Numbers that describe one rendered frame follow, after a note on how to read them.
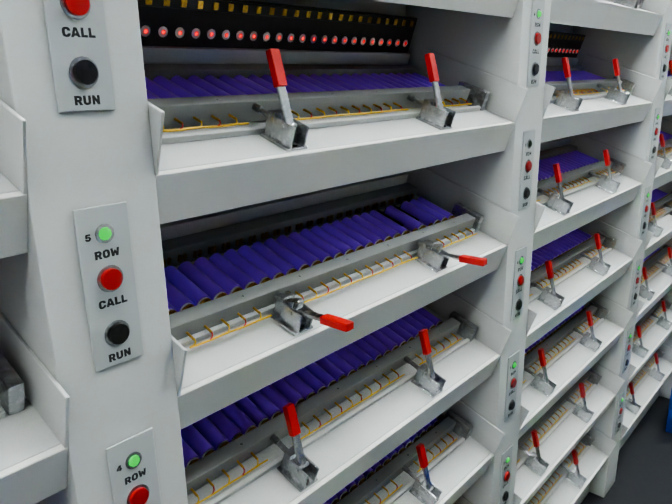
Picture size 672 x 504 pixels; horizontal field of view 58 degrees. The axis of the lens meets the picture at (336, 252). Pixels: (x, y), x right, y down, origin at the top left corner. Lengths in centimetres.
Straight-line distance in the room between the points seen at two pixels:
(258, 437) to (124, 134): 40
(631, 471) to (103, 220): 185
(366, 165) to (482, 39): 37
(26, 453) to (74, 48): 28
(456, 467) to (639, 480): 107
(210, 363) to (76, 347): 14
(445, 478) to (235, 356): 55
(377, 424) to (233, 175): 42
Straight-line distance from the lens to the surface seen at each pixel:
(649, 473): 212
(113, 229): 47
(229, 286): 65
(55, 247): 45
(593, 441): 189
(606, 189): 145
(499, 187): 97
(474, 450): 112
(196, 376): 56
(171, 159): 51
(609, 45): 164
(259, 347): 60
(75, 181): 45
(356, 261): 74
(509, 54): 96
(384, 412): 84
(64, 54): 45
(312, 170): 60
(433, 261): 82
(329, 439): 78
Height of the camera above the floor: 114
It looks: 16 degrees down
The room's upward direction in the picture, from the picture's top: 1 degrees counter-clockwise
